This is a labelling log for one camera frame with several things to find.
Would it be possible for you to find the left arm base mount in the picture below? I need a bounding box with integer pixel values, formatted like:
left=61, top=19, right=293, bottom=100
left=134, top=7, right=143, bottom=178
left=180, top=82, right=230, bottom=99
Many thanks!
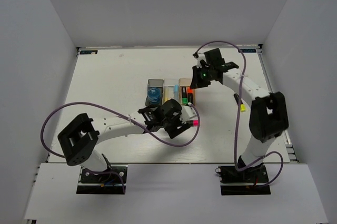
left=76, top=165, right=128, bottom=195

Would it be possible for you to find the dark grey plastic container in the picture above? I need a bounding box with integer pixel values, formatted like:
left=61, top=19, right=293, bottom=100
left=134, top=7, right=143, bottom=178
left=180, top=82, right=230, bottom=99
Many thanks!
left=145, top=79, right=164, bottom=106

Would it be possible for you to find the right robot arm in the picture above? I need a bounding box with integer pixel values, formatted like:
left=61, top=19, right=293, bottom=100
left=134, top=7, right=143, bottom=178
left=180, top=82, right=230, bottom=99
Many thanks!
left=190, top=62, right=289, bottom=181

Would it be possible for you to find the green capped black highlighter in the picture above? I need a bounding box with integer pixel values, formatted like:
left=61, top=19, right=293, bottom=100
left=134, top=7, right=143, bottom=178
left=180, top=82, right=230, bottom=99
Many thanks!
left=181, top=86, right=188, bottom=105

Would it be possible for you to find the clear plastic container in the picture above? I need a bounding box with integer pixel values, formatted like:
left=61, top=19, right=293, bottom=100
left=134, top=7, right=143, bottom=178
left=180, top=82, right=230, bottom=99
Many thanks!
left=163, top=78, right=179, bottom=100

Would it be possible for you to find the blue tape roll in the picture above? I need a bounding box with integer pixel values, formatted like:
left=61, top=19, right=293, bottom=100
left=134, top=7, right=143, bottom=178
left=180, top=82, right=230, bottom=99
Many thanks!
left=147, top=87, right=162, bottom=105

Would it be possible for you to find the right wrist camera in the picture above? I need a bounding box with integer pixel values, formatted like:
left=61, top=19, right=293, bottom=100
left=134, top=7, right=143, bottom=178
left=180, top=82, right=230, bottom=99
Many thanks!
left=193, top=53, right=208, bottom=68

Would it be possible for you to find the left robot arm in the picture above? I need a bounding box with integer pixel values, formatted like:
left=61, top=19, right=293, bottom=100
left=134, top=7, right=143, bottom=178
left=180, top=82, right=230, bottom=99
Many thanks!
left=57, top=99, right=197, bottom=181

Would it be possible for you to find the table label sticker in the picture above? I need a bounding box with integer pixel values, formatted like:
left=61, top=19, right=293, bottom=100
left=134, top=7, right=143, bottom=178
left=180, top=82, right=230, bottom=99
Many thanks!
left=80, top=50, right=98, bottom=55
left=241, top=48, right=256, bottom=53

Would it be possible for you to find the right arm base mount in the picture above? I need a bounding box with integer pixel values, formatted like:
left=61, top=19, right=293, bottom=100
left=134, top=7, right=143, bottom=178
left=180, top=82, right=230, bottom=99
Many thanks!
left=215, top=165, right=271, bottom=196

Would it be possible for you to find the yellow capped black highlighter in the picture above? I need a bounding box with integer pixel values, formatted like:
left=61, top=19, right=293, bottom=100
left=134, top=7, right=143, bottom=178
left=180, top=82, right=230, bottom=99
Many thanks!
left=233, top=93, right=246, bottom=112

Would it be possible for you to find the left table label sticker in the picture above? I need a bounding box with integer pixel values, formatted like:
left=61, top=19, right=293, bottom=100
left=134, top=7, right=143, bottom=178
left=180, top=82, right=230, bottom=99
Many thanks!
left=80, top=50, right=98, bottom=55

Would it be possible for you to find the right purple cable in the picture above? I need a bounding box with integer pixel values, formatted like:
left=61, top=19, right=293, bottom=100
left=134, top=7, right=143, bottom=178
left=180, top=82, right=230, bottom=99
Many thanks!
left=194, top=40, right=284, bottom=188

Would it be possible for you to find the right table label sticker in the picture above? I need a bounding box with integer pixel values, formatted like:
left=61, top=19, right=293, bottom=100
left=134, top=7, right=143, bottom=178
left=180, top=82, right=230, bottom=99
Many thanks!
left=241, top=48, right=256, bottom=53

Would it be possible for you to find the orange capped black highlighter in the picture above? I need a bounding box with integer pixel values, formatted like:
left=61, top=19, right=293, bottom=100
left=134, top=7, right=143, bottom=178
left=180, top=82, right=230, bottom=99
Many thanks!
left=187, top=87, right=194, bottom=104

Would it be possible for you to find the pink capped black highlighter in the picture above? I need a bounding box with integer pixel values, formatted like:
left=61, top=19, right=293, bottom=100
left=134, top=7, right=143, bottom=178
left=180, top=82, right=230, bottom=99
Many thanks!
left=186, top=120, right=199, bottom=127

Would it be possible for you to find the amber plastic container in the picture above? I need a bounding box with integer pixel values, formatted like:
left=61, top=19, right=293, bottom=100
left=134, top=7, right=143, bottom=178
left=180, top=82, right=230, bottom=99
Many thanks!
left=179, top=78, right=196, bottom=105

